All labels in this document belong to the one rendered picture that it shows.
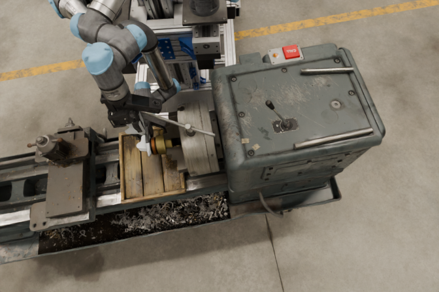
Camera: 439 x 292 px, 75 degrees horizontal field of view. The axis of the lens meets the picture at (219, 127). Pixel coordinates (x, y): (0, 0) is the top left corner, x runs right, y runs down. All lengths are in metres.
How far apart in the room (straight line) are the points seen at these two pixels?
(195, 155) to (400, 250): 1.78
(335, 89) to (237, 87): 0.38
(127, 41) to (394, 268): 2.20
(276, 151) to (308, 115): 0.19
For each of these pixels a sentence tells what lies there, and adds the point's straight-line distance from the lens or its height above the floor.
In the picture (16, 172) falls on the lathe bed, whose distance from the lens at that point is 1.79.
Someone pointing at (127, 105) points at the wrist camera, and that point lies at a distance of 0.91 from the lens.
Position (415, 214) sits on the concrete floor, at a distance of 2.59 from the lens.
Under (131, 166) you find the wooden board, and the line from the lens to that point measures 1.49.
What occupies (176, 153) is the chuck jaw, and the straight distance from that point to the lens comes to 1.21.
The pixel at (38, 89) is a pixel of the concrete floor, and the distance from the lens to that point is 3.20.
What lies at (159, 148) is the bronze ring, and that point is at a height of 1.11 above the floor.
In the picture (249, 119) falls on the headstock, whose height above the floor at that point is 1.25.
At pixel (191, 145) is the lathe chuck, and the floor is 1.21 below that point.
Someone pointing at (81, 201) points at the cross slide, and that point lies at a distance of 1.44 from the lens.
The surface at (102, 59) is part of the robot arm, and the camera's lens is 0.79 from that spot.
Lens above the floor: 2.23
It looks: 66 degrees down
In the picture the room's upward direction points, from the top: 7 degrees counter-clockwise
